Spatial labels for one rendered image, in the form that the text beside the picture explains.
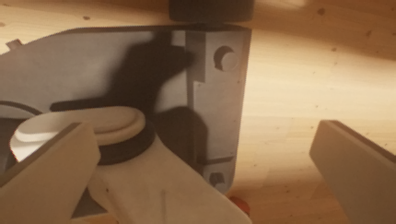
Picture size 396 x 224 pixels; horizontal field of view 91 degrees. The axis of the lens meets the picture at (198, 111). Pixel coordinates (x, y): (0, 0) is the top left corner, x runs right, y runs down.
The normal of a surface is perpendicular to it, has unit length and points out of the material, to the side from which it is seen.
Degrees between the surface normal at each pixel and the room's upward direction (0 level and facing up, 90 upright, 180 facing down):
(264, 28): 0
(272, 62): 0
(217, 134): 0
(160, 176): 90
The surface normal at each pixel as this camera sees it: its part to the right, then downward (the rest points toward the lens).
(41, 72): 0.22, 0.47
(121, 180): 0.00, -0.88
